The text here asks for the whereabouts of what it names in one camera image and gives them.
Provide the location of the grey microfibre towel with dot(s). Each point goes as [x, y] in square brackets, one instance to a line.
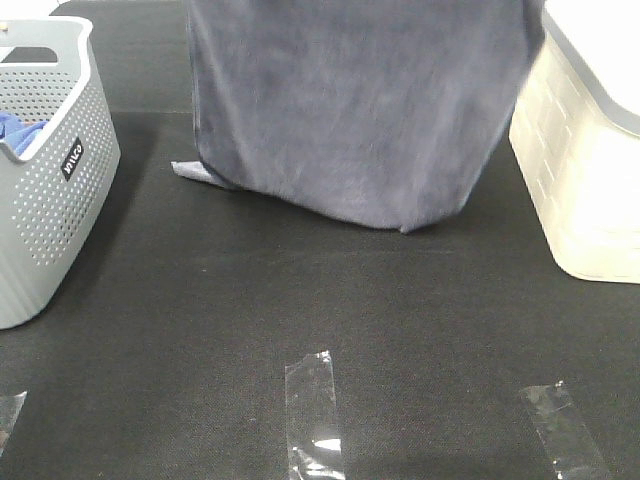
[378, 113]

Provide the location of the clear tape strip left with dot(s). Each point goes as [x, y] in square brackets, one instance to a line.
[10, 408]

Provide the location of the clear tape strip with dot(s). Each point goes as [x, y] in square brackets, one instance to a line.
[10, 408]
[312, 431]
[566, 440]

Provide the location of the grey perforated laundry basket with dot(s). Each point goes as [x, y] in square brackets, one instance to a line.
[53, 192]

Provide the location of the white plastic storage bin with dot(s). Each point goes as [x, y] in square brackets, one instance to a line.
[575, 136]

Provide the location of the clear tape strip right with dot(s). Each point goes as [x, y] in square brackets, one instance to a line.
[566, 440]

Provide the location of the clear tape strip middle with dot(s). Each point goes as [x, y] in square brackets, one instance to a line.
[312, 431]

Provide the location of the blue cloth in basket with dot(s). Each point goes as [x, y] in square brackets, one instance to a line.
[18, 135]

